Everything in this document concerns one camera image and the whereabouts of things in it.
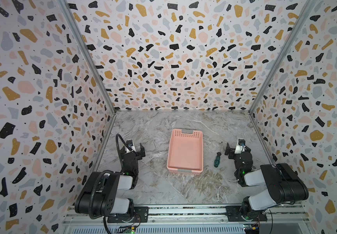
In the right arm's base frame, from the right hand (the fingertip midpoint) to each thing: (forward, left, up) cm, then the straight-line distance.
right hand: (235, 141), depth 90 cm
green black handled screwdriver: (-8, +10, -10) cm, 16 cm away
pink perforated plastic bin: (-1, +31, -13) cm, 33 cm away
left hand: (-3, +63, +2) cm, 63 cm away
